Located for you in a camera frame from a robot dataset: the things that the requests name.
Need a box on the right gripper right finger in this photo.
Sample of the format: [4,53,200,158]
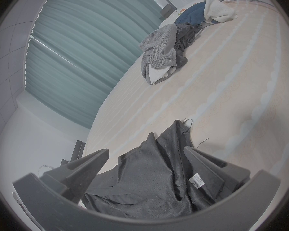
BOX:
[184,146,251,203]

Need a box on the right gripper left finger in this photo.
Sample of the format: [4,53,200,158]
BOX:
[42,148,110,204]

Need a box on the black T-shirt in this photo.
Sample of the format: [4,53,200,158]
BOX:
[82,119,225,219]

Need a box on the pile of clothes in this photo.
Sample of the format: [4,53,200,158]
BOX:
[139,0,239,86]

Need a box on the black chest of drawers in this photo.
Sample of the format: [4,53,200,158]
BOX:
[70,140,86,163]

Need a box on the round white-framed mirror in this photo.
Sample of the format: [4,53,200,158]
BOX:
[38,165,54,176]

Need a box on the bed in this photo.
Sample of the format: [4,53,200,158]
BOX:
[84,0,289,216]

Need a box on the blue-green curtain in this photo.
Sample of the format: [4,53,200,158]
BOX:
[30,0,165,97]
[24,36,126,130]

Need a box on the white printed pillow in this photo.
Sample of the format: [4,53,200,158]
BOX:
[158,1,201,29]

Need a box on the grey bedside table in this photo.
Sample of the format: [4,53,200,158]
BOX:
[160,4,175,19]

